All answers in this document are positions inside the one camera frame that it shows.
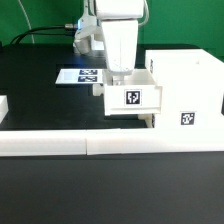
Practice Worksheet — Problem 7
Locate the white drawer tray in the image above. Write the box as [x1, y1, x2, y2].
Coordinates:
[93, 69, 162, 116]
[138, 114, 155, 128]

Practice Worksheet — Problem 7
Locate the white front barrier wall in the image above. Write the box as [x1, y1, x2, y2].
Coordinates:
[0, 129, 224, 157]

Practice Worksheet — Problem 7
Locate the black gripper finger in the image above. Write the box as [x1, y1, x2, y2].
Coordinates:
[112, 76, 124, 85]

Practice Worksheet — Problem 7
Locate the white fiducial marker sheet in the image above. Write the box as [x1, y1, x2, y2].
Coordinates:
[56, 68, 103, 85]

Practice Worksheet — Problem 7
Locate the white drawer housing box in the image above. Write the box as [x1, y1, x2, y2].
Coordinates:
[145, 49, 224, 130]

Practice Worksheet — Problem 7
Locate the white front drawer tray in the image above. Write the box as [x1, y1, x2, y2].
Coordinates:
[138, 114, 155, 128]

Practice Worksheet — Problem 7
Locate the white thin cable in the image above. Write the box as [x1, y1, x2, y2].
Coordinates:
[17, 0, 36, 45]

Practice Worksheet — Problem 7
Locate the white left barrier block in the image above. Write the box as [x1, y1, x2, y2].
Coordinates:
[0, 95, 8, 123]

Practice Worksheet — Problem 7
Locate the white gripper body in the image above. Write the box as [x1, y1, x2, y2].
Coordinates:
[101, 19, 138, 76]

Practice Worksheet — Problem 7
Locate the black cable bundle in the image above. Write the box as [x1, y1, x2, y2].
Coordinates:
[9, 23, 80, 46]

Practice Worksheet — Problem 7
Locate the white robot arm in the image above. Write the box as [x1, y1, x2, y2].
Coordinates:
[73, 0, 149, 85]

